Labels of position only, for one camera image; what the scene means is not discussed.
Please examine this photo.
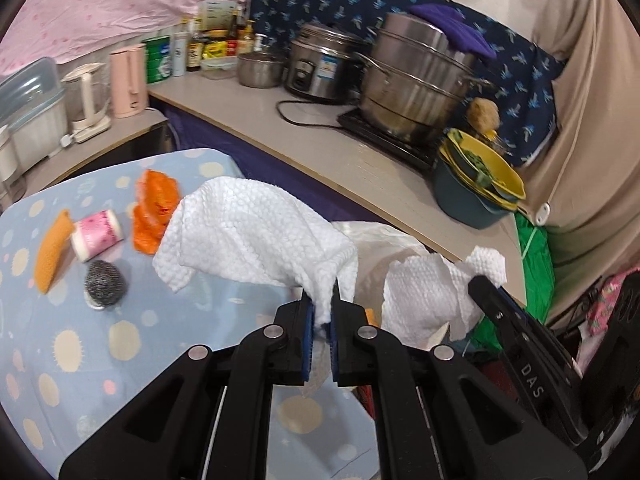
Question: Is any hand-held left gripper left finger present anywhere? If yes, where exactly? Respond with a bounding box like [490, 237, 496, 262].
[59, 292, 317, 480]

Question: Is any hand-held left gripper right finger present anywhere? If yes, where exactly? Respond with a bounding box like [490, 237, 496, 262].
[330, 282, 588, 480]

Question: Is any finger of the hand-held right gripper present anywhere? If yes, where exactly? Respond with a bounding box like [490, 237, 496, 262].
[468, 275, 590, 445]

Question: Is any beige trash bin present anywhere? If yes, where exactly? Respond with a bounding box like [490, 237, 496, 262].
[427, 322, 451, 352]

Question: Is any white paper towel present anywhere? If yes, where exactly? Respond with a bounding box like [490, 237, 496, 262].
[381, 246, 507, 346]
[152, 176, 360, 396]

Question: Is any white plastic bin liner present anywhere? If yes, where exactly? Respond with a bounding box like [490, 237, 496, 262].
[330, 220, 431, 321]

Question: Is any pink floral cloth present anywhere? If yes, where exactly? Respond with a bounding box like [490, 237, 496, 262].
[585, 267, 640, 341]

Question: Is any green plastic bag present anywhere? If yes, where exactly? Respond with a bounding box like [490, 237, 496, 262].
[470, 210, 557, 356]

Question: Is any dark blue plastic basin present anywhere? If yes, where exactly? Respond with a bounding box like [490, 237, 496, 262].
[432, 152, 523, 231]

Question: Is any yellow plastic basin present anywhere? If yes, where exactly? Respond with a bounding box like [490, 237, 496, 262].
[440, 129, 527, 201]

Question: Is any green vegetable leaf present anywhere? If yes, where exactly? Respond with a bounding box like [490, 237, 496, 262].
[459, 147, 496, 188]

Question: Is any steel wool scrubber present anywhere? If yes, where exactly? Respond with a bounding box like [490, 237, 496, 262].
[82, 259, 127, 312]

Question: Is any black induction cooker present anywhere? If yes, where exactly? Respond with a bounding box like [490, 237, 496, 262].
[336, 106, 443, 171]

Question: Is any clear glass bowl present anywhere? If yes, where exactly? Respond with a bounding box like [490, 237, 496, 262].
[492, 130, 516, 156]

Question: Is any purple counter skirt cloth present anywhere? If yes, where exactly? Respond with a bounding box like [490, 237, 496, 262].
[150, 100, 391, 223]

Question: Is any pink paper cup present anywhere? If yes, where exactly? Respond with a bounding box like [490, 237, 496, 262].
[70, 209, 123, 262]

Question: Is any tan loofah sponge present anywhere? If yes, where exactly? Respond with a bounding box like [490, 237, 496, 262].
[467, 97, 501, 133]

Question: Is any beige curtain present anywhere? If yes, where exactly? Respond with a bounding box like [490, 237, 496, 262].
[515, 0, 640, 326]

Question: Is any large steel steamer pot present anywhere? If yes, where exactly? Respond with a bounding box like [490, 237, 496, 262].
[354, 12, 493, 147]

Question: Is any small steel pot with lid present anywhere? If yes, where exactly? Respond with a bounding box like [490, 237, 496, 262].
[236, 46, 286, 88]

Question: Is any steel rice cooker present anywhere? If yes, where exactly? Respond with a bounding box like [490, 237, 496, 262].
[284, 22, 368, 106]

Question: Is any clear food container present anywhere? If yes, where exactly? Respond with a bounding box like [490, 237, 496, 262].
[201, 56, 240, 81]

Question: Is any yellow cap oil bottle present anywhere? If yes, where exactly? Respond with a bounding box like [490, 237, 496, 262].
[240, 19, 257, 56]

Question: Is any red label soy sauce bottle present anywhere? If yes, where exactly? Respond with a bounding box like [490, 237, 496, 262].
[227, 12, 242, 57]

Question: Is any dark sauce bottle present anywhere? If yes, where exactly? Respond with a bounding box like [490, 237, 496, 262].
[186, 30, 203, 73]

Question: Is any pink electric kettle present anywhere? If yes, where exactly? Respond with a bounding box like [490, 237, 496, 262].
[110, 43, 149, 119]

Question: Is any white slim bottle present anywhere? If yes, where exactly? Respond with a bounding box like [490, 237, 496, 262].
[171, 31, 190, 77]

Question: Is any green tin can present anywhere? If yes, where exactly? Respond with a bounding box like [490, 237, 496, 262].
[141, 35, 172, 85]

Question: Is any white glass kettle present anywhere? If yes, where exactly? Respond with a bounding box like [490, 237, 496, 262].
[61, 62, 112, 143]

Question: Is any white and green box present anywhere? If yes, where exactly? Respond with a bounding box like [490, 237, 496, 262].
[198, 0, 238, 33]

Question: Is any navy printed cloth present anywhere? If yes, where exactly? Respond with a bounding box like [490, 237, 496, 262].
[248, 0, 568, 166]

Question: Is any purple cloth on pot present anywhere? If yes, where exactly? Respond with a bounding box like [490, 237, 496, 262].
[409, 2, 497, 59]

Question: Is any translucent plastic dish box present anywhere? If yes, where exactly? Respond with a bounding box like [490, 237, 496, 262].
[0, 56, 68, 171]

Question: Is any white plastic container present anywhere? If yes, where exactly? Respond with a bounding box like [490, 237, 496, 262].
[0, 124, 26, 183]

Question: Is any pink dotted cloth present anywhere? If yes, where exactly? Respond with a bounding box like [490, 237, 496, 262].
[0, 0, 281, 78]

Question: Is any white curtain cord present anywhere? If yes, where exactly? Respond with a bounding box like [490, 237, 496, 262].
[520, 110, 571, 263]

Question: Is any black power cable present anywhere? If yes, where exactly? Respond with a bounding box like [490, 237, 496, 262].
[276, 99, 351, 131]

